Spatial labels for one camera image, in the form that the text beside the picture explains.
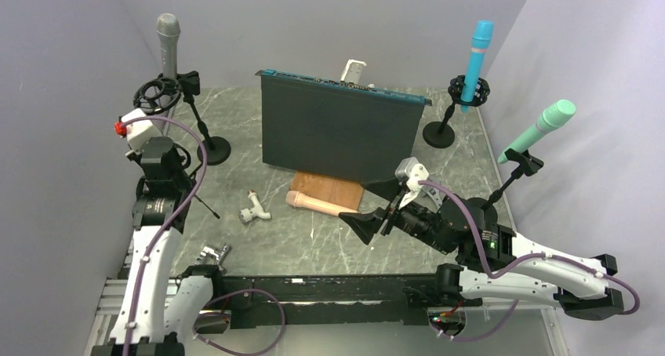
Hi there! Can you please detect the white plastic faucet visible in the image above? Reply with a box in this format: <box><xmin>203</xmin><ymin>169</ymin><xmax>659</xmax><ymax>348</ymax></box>
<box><xmin>238</xmin><ymin>190</ymin><xmax>272</xmax><ymax>223</ymax></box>

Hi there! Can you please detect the wooden board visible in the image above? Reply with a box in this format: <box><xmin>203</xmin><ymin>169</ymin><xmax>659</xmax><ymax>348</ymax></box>
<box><xmin>290</xmin><ymin>172</ymin><xmax>365</xmax><ymax>210</ymax></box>

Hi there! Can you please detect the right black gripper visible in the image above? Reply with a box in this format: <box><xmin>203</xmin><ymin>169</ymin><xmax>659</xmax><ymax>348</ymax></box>
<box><xmin>338</xmin><ymin>174</ymin><xmax>452</xmax><ymax>254</ymax></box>

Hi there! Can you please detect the pink microphone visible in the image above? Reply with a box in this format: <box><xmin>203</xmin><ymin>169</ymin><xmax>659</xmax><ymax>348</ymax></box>
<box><xmin>285</xmin><ymin>191</ymin><xmax>358</xmax><ymax>216</ymax></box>

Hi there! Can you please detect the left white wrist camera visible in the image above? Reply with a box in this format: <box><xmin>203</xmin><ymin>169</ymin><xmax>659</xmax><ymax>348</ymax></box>
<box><xmin>114</xmin><ymin>109</ymin><xmax>163</xmax><ymax>154</ymax></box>

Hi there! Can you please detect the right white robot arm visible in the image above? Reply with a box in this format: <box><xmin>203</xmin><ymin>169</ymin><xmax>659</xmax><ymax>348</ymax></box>
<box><xmin>339</xmin><ymin>180</ymin><xmax>631</xmax><ymax>321</ymax></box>

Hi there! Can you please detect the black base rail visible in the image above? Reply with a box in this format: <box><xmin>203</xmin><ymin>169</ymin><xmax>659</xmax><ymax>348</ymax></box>
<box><xmin>215</xmin><ymin>274</ymin><xmax>460</xmax><ymax>329</ymax></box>

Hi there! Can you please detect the grey microphone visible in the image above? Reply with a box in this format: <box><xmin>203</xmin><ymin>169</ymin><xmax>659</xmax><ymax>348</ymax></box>
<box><xmin>156</xmin><ymin>13</ymin><xmax>180</xmax><ymax>79</ymax></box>

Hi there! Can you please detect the black clip stand right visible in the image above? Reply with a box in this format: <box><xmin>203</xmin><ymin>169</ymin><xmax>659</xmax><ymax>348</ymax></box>
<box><xmin>468</xmin><ymin>148</ymin><xmax>544</xmax><ymax>222</ymax></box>

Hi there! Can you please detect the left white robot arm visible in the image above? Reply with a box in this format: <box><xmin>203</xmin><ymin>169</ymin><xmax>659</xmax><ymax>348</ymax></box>
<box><xmin>91</xmin><ymin>136</ymin><xmax>226</xmax><ymax>355</ymax></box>

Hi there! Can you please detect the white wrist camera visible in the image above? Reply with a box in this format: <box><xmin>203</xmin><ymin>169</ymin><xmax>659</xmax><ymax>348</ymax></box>
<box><xmin>394</xmin><ymin>157</ymin><xmax>430</xmax><ymax>192</ymax></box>
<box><xmin>114</xmin><ymin>109</ymin><xmax>163</xmax><ymax>154</ymax></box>

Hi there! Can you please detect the white object behind panel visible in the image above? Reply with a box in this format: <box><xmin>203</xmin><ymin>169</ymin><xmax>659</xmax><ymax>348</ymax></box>
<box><xmin>340</xmin><ymin>59</ymin><xmax>367</xmax><ymax>84</ymax></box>

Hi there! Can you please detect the mint green microphone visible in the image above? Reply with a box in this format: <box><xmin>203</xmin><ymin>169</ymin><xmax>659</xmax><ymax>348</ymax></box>
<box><xmin>497</xmin><ymin>100</ymin><xmax>576</xmax><ymax>164</ymax></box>

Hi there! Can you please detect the black round-base clip stand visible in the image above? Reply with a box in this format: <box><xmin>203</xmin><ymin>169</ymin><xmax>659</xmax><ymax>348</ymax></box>
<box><xmin>176</xmin><ymin>71</ymin><xmax>231</xmax><ymax>165</ymax></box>

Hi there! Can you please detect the dark grey upright panel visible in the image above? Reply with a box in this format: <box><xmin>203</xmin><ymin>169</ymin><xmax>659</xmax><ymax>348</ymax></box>
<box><xmin>256</xmin><ymin>69</ymin><xmax>432</xmax><ymax>182</ymax></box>

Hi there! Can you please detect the chrome metal faucet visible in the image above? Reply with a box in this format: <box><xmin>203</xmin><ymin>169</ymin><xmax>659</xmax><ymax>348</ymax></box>
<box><xmin>195</xmin><ymin>243</ymin><xmax>232</xmax><ymax>274</ymax></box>

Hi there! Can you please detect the adjustable wrench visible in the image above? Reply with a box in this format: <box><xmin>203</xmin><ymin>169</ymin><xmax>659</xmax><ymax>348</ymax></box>
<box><xmin>423</xmin><ymin>187</ymin><xmax>445</xmax><ymax>211</ymax></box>

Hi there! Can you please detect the blue microphone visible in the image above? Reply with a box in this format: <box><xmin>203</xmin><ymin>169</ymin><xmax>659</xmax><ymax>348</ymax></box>
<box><xmin>460</xmin><ymin>20</ymin><xmax>494</xmax><ymax>102</ymax></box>

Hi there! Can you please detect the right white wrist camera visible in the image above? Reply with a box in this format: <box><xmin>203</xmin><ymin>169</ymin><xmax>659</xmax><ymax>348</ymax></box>
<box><xmin>394</xmin><ymin>157</ymin><xmax>430</xmax><ymax>192</ymax></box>

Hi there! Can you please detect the black tripod shock-mount stand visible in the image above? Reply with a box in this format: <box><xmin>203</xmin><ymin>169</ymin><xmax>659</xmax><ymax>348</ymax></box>
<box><xmin>128</xmin><ymin>77</ymin><xmax>207</xmax><ymax>223</ymax></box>

